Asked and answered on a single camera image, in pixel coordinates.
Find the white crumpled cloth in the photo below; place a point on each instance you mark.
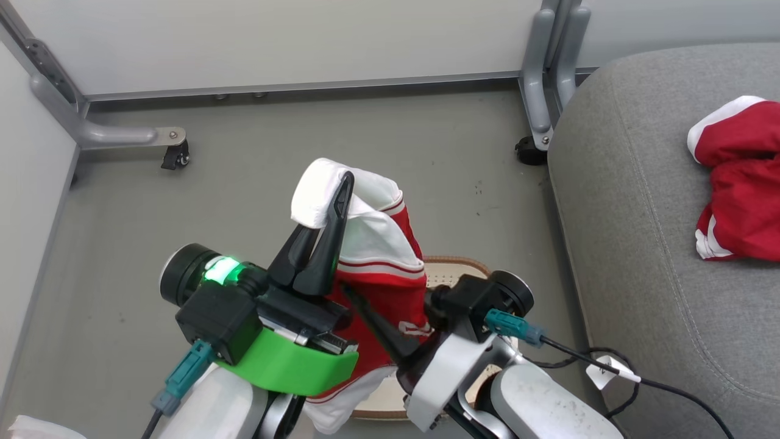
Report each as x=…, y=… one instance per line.
x=36, y=428

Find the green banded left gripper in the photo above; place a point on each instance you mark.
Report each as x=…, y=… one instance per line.
x=286, y=366

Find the grey fabric sofa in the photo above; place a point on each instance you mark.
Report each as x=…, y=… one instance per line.
x=640, y=244

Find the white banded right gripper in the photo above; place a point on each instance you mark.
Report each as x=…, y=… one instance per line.
x=445, y=372

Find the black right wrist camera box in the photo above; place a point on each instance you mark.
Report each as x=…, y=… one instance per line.
x=466, y=305

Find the red and white printed jersey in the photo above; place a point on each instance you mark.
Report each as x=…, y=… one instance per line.
x=378, y=244

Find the grey partition frame post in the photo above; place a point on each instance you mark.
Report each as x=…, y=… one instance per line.
x=570, y=55

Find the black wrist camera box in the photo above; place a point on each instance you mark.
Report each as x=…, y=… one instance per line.
x=466, y=305
x=219, y=320

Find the red garment with white cuff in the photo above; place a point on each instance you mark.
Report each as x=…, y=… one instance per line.
x=743, y=183

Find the grey caster frame leg left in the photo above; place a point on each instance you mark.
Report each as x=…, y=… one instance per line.
x=109, y=134

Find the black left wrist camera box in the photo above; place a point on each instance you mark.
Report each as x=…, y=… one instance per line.
x=219, y=320

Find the pink laundry basket tan rim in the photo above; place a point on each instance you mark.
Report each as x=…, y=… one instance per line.
x=448, y=271

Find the black caster wheel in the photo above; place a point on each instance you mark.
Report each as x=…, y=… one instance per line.
x=530, y=152
x=175, y=155

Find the grey caster frame leg right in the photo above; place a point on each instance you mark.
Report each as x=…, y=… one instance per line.
x=536, y=79

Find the white partition panel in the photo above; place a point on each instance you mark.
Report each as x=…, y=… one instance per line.
x=30, y=183
x=670, y=24
x=274, y=42

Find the grey caster frame leg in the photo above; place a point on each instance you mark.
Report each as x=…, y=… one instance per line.
x=536, y=79
x=109, y=134

